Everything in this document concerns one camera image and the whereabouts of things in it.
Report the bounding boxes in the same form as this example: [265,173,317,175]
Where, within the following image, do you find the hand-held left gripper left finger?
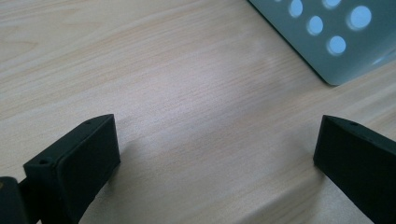
[22,113,121,224]

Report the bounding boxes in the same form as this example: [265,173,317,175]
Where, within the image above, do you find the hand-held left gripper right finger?
[312,114,396,224]

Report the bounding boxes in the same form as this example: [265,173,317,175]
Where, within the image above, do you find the grey perforated metal tray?
[247,0,396,87]

